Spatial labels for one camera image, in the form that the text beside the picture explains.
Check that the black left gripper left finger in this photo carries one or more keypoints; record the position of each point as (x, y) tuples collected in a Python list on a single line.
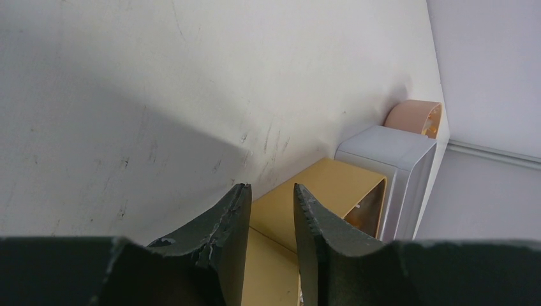
[(200, 263)]

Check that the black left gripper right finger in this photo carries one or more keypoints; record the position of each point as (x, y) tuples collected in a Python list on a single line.
[(353, 268)]

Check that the yellow tin of lollipops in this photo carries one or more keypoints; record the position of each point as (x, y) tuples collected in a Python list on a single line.
[(283, 226)]

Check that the pink tin of gummy candies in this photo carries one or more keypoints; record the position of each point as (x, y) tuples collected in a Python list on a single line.
[(416, 116)]

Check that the aluminium frame post left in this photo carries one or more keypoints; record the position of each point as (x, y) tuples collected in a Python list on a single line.
[(500, 156)]

